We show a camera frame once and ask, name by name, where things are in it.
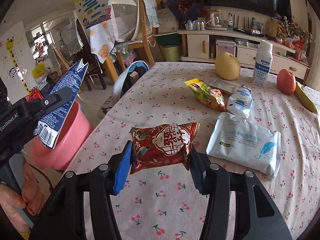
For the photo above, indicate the white wet wipes pack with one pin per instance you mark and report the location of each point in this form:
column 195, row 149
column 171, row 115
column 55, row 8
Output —
column 242, row 142

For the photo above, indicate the electric kettle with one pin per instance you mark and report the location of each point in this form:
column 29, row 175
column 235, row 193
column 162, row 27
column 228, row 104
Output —
column 214, row 21

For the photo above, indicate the red gift bags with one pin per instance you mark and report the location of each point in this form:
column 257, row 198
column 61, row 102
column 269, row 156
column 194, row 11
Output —
column 35, row 94

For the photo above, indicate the white Magicday yogurt pouch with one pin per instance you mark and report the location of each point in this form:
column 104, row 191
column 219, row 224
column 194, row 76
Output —
column 240, row 102

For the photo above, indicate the dark flower bouquet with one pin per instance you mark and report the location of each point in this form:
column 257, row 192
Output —
column 185, row 10

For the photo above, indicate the dining table orange print cloth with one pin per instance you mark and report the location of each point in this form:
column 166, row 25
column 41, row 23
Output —
column 102, row 39

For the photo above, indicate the yellow pear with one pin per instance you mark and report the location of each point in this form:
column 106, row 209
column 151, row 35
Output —
column 227, row 66

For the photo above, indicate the large white milk carton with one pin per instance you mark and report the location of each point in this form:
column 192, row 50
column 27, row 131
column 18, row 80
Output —
column 64, row 94

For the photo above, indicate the green trash can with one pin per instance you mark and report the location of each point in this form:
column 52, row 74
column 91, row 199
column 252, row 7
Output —
column 172, row 53

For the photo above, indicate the person's left hand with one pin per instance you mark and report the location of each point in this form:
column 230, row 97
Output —
column 31, row 198

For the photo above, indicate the yellow snack bag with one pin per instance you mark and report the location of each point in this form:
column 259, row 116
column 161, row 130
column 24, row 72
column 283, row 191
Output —
column 210, row 97

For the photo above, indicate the red apple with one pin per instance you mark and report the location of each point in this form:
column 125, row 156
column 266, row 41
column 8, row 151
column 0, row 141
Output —
column 286, row 82

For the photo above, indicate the red pastry wrapper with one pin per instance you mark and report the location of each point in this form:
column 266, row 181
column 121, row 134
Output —
column 162, row 145

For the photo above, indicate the silver foil packet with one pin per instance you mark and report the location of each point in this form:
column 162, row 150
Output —
column 224, row 86

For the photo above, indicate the dark wooden chair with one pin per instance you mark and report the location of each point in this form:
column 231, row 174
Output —
column 88, row 57

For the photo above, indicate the pink storage box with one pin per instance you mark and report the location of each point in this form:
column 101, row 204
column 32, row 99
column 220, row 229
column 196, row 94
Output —
column 225, row 45

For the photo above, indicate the white TV cabinet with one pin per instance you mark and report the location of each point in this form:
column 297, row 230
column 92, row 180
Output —
column 199, row 46

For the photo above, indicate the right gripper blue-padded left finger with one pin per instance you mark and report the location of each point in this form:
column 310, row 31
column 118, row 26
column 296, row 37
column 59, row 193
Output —
column 62, row 216

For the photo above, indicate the pink plastic bucket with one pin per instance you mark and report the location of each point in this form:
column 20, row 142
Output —
column 74, row 132

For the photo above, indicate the yellow banana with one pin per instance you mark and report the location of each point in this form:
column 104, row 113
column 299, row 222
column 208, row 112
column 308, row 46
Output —
column 304, row 99

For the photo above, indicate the giraffe height chart sticker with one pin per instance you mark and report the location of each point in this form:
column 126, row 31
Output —
column 15, row 70

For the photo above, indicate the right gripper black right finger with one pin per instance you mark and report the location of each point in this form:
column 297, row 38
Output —
column 256, row 214

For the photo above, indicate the light wooden chair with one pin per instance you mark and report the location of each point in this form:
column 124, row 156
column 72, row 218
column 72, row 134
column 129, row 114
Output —
column 64, row 64
column 134, row 24

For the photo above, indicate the white yogurt bottle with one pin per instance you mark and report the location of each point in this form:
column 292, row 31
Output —
column 263, row 62

